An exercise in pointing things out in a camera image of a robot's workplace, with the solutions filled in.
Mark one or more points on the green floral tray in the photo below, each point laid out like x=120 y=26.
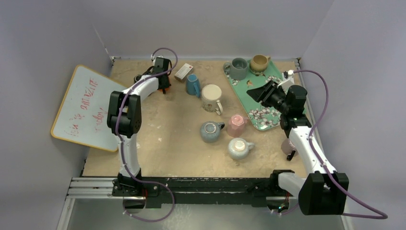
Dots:
x=261 y=117

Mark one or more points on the tan brown round mug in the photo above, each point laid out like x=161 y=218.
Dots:
x=259 y=63

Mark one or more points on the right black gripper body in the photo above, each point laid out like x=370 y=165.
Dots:
x=270 y=95

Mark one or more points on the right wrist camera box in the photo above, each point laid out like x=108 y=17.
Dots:
x=287 y=81

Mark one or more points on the pale speckled mug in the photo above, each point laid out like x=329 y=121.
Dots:
x=239 y=148

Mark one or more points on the grey mug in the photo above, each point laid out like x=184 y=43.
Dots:
x=237 y=69

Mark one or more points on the mauve mug with black handle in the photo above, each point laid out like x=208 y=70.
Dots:
x=288 y=149

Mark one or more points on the orange mug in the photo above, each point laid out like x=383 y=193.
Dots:
x=164 y=90

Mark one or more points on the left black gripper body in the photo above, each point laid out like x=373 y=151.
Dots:
x=166 y=84

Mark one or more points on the white red small box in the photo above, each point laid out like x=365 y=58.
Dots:
x=183 y=72

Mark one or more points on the cream white mug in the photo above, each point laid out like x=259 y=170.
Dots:
x=211 y=95

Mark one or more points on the blue mug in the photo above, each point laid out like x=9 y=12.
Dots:
x=193 y=86

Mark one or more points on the pink faceted mug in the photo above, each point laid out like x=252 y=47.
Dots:
x=236 y=125

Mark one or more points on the blue-grey round mug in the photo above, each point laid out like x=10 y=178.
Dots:
x=210 y=131

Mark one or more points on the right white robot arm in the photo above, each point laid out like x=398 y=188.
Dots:
x=323 y=191

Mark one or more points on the whiteboard with red writing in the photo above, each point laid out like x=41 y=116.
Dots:
x=83 y=112

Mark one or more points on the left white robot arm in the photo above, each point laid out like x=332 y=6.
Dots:
x=124 y=118

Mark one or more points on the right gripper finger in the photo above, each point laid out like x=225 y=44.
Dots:
x=263 y=93
x=268 y=101

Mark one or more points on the black base frame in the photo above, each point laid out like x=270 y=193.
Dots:
x=158 y=191

